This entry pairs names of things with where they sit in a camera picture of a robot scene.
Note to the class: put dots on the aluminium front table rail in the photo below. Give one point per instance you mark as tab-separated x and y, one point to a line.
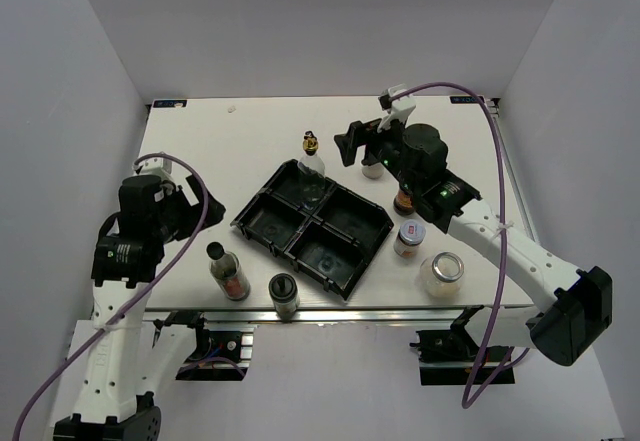
335	315

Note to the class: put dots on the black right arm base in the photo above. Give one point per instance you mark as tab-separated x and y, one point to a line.
446	358

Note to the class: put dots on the round clear glass jar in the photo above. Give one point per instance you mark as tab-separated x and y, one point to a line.
442	275

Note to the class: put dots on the blue table sticker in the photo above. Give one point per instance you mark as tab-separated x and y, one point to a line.
169	104
466	99

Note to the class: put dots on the aluminium right table rail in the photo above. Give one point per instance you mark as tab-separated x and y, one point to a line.
509	161

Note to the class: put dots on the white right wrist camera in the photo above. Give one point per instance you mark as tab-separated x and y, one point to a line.
397	104

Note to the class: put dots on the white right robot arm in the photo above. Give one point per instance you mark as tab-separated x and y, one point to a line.
570	307

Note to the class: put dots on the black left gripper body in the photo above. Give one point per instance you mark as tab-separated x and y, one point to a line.
179	216

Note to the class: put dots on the white shaker black cap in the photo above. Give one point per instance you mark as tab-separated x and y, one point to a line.
372	171

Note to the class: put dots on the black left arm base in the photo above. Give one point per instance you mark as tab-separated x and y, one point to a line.
218	353

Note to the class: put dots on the black-cap pepper grinder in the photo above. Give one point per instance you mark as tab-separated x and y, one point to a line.
284	294

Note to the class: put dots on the red-lid sauce jar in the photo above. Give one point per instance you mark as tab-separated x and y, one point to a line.
402	203

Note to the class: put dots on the clear glass oil bottle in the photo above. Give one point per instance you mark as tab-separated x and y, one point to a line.
311	172

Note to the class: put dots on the black four-compartment tray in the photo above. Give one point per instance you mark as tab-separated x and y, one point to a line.
333	243

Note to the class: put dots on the red-label black-cap bottle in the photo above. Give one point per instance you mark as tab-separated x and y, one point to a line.
226	270

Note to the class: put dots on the aluminium table rail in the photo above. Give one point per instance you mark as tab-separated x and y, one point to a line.
509	161
335	315

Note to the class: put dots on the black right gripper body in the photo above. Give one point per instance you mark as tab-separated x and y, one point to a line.
391	144

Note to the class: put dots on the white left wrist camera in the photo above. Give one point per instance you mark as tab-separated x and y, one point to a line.
154	164

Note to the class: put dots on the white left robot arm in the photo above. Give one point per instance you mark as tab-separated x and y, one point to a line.
117	399

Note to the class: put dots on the blue right table sticker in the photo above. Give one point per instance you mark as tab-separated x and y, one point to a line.
466	99

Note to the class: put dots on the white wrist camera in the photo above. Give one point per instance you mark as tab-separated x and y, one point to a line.
154	164
397	104

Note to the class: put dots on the blue left table sticker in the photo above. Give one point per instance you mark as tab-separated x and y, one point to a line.
169	104

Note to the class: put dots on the grey-lid spice jar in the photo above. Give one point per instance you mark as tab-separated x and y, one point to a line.
409	237

